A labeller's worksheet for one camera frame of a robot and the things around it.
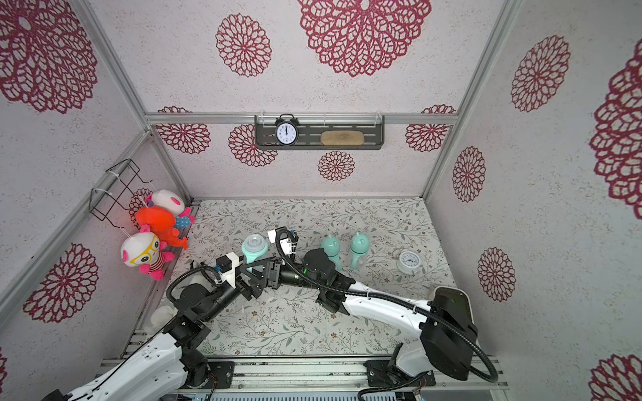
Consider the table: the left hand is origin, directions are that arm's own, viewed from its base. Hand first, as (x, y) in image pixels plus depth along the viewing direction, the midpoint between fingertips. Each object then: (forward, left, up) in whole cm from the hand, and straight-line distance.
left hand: (263, 262), depth 72 cm
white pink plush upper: (+29, +41, -4) cm, 50 cm away
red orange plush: (+17, +38, -3) cm, 42 cm away
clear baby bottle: (0, 0, +11) cm, 11 cm away
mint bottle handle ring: (+9, -28, -13) cm, 32 cm away
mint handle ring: (-4, 0, +10) cm, 10 cm away
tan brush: (+44, -24, +12) cm, 52 cm away
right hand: (-7, +2, +10) cm, 13 cm away
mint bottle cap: (+11, -20, -7) cm, 24 cm away
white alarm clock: (+12, -50, -20) cm, 55 cm away
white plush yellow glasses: (+7, +40, -4) cm, 41 cm away
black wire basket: (+24, +47, +12) cm, 54 cm away
